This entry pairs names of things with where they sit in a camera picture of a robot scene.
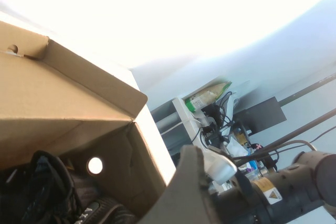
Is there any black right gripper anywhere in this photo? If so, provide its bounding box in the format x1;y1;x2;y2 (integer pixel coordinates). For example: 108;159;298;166
208;173;266;224

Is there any white desk shelf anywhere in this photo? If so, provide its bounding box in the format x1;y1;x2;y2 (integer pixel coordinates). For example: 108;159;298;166
172;97;211;156

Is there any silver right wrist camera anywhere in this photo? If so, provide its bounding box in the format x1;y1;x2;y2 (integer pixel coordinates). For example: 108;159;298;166
203;149;238;185

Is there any black right camera cable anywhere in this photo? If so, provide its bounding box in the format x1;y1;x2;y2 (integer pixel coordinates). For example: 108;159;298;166
230;108;336;162

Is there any black cable bundle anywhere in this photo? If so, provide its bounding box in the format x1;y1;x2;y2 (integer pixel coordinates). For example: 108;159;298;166
199;91;238;151

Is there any brown cardboard shoe box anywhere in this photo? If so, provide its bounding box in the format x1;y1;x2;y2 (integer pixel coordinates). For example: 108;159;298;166
0;20;176;224

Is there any white crumpled paper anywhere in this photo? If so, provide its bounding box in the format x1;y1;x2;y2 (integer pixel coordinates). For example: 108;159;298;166
225;134;249;159

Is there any black flat monitor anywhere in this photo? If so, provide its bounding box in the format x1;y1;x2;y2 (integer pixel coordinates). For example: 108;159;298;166
233;97;287;137

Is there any green brown paper bag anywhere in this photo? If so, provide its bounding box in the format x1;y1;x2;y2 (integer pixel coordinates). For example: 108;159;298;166
183;80;234;112

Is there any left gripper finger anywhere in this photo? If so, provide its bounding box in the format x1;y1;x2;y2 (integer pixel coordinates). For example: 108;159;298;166
138;144;220;224

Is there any grey metal bar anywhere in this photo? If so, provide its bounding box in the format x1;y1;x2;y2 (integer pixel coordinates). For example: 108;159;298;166
154;111;181;132

